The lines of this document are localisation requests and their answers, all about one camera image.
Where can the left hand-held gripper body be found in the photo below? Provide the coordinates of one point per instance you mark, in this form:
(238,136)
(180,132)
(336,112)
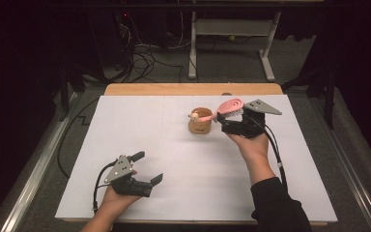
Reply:
(127,185)

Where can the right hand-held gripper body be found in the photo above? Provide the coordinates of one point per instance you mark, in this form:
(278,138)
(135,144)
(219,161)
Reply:
(248,125)

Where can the pink hairbrush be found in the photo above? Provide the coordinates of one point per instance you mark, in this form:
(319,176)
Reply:
(230,105)

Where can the person's left hand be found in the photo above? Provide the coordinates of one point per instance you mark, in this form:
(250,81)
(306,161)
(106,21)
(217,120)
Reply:
(119,199)

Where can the person's right hand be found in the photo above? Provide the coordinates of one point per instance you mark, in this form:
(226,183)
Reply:
(252,146)

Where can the white board sheet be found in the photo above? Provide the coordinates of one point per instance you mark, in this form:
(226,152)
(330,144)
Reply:
(190,180)

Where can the wooden table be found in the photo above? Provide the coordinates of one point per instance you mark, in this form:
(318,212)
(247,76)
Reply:
(174,89)

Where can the small green ball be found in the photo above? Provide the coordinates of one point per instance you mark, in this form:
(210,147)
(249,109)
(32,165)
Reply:
(231,37)

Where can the black metal stand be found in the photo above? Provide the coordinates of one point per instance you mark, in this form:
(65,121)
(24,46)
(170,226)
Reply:
(66,90)
(328,96)

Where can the black computer case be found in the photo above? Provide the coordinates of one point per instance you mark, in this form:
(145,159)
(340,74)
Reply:
(109,42)

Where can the white metal desk frame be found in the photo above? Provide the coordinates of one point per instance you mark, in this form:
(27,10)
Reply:
(232,27)

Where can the aluminium floor rail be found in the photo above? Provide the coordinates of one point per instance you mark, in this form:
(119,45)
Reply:
(351,167)
(35,170)

